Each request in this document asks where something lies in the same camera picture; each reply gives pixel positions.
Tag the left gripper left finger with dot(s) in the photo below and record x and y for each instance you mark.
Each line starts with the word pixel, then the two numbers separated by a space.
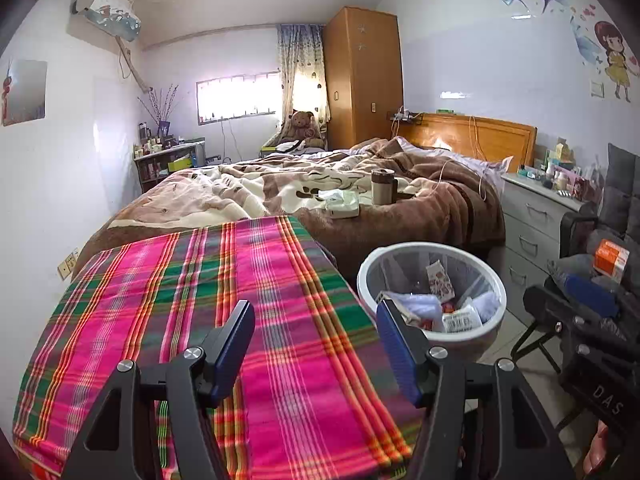
pixel 118 439

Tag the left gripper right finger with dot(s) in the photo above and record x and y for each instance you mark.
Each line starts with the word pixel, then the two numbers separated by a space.
pixel 481 421

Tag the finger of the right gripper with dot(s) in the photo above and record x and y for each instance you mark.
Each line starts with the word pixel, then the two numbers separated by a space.
pixel 584 288
pixel 554 312

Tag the patterned snack wrapper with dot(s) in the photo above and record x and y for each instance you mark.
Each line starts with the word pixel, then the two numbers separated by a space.
pixel 439 282

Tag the white trash bin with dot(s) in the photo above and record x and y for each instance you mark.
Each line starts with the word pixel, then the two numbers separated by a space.
pixel 454 298

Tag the black chair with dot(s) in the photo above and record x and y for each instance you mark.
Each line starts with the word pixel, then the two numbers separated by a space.
pixel 616 220

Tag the orange white small box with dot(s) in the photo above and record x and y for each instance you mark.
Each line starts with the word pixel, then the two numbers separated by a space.
pixel 611 259

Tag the grey nightstand drawers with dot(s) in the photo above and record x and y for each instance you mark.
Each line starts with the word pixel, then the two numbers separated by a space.
pixel 532 218

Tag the plaid pink green cloth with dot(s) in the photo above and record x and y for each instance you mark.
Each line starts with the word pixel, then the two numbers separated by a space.
pixel 315 399

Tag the wooden headboard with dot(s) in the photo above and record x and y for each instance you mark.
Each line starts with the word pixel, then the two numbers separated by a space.
pixel 491 140

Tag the brown thermos cup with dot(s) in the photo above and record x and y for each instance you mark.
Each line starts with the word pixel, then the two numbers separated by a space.
pixel 383 187

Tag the brown beige blanket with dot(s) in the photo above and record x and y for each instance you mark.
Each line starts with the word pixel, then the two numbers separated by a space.
pixel 442 197

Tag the cluttered shelf desk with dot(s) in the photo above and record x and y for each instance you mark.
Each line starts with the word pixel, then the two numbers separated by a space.
pixel 158 155

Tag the brown teddy bear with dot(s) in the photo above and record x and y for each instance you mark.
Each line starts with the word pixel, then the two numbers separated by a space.
pixel 302 129

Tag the wooden wardrobe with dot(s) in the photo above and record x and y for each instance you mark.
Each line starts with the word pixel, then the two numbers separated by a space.
pixel 363 75

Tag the floral curtain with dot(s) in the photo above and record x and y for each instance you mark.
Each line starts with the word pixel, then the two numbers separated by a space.
pixel 303 71

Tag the dried branches vase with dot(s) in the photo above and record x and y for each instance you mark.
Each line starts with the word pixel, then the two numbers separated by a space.
pixel 159 103

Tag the window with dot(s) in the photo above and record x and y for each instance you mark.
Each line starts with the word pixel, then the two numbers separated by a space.
pixel 236 97

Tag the cartoon girl wall sticker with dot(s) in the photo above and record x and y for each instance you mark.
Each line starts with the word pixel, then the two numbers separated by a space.
pixel 618 69

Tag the silver wall poster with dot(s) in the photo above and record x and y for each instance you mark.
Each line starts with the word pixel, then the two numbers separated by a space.
pixel 23 94

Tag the wall air conditioner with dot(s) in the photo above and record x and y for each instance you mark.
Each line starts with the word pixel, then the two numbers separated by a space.
pixel 115 17

